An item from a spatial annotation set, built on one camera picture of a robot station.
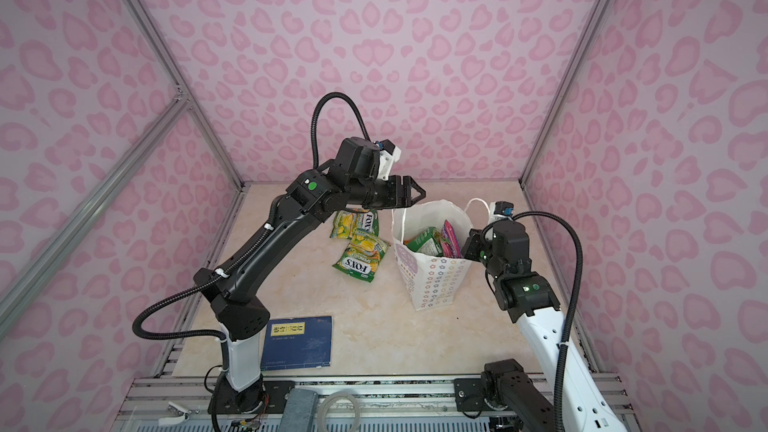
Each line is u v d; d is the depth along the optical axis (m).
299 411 0.69
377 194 0.58
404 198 0.60
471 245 0.64
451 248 0.76
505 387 0.61
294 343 0.82
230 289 0.45
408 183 0.61
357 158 0.52
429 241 0.85
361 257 0.95
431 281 0.75
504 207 0.63
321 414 0.70
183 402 0.73
